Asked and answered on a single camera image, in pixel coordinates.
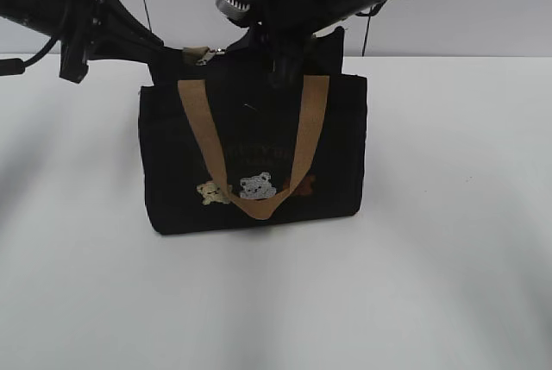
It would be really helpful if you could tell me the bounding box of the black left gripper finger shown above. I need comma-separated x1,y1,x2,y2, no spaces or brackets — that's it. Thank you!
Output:
97,0,164,64

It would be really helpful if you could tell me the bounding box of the black cable at left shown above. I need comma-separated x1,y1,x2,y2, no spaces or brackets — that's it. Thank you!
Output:
0,33,61,77

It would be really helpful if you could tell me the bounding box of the silver metal zipper pull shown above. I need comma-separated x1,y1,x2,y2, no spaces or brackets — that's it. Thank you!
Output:
196,48,226,66

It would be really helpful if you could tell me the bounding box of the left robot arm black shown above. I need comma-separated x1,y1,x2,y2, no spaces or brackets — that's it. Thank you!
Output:
1,0,164,84

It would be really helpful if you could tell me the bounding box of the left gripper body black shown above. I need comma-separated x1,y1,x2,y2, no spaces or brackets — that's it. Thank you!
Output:
60,0,97,84

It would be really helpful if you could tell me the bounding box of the black canvas tote bag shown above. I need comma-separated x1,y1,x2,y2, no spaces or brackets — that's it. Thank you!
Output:
138,28,367,235

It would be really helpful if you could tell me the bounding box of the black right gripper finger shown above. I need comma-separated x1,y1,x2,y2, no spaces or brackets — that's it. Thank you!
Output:
267,33,307,90

